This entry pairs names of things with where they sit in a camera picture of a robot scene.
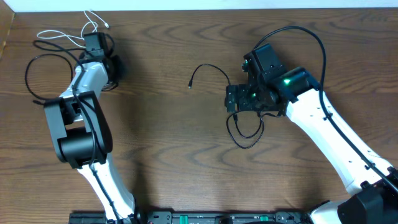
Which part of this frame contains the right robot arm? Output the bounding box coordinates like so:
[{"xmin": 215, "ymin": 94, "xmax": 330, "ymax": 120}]
[{"xmin": 224, "ymin": 44, "xmax": 397, "ymax": 223}]

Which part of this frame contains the white usb cable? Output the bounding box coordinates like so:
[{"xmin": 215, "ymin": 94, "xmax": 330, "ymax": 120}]
[{"xmin": 36, "ymin": 10, "xmax": 110, "ymax": 49}]

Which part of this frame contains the black usb cable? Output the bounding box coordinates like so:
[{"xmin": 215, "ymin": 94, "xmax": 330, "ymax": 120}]
[
  {"xmin": 24, "ymin": 39, "xmax": 88, "ymax": 105},
  {"xmin": 188, "ymin": 63, "xmax": 266, "ymax": 150}
]

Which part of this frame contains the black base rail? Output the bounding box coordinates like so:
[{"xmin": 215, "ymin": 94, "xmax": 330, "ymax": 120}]
[{"xmin": 68, "ymin": 211, "xmax": 312, "ymax": 224}]

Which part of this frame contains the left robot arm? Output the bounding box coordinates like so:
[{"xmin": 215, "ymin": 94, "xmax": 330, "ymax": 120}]
[{"xmin": 44, "ymin": 32, "xmax": 143, "ymax": 223}]

